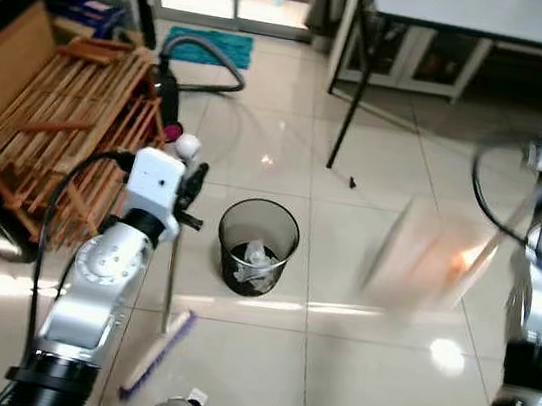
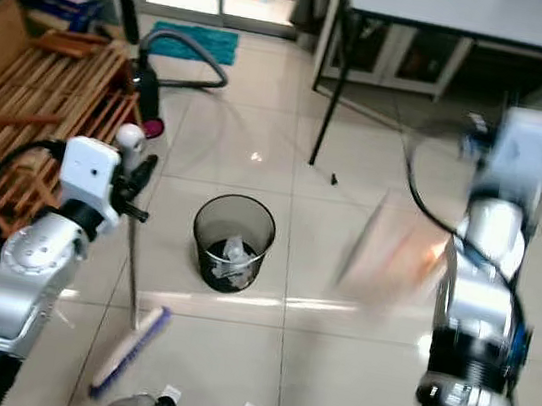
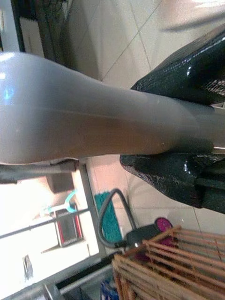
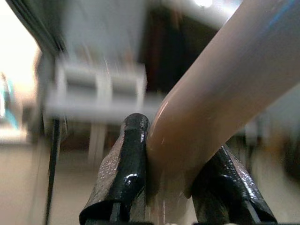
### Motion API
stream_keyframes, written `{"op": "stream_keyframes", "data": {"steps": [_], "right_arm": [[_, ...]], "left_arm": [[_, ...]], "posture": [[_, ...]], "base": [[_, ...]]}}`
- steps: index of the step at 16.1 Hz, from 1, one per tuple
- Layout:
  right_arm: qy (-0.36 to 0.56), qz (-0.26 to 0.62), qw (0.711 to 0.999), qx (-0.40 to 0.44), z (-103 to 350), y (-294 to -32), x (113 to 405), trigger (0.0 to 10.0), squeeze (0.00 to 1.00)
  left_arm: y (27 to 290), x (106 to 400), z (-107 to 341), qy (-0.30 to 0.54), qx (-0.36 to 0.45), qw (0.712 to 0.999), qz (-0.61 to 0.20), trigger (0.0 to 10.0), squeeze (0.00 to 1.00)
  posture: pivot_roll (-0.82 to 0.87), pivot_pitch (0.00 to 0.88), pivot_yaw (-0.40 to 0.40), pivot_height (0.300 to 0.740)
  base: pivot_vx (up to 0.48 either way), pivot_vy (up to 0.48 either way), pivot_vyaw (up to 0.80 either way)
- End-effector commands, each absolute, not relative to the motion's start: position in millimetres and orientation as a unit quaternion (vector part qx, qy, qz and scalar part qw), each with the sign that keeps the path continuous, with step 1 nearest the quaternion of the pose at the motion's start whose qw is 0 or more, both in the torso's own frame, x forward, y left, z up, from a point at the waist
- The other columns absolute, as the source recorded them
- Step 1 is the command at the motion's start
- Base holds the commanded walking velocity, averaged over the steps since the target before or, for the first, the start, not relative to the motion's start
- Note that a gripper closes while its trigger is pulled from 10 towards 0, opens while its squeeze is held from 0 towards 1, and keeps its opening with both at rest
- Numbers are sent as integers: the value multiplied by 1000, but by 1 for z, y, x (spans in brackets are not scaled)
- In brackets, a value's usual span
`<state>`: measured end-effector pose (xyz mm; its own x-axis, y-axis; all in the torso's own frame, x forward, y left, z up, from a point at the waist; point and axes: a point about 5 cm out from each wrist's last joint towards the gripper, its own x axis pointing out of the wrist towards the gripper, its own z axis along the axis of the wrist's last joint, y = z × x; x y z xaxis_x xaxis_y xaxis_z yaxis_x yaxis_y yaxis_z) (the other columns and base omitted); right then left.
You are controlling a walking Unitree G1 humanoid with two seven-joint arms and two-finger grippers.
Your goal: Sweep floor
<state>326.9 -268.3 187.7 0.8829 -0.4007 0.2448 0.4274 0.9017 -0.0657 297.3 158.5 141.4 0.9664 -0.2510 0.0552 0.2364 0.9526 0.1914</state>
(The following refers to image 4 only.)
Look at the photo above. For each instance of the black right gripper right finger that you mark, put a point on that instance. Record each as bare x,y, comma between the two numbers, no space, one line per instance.
225,187

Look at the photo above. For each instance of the white shelf unit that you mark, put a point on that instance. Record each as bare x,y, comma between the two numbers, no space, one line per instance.
103,89

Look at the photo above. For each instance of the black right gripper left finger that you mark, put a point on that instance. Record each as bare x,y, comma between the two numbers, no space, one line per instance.
131,164

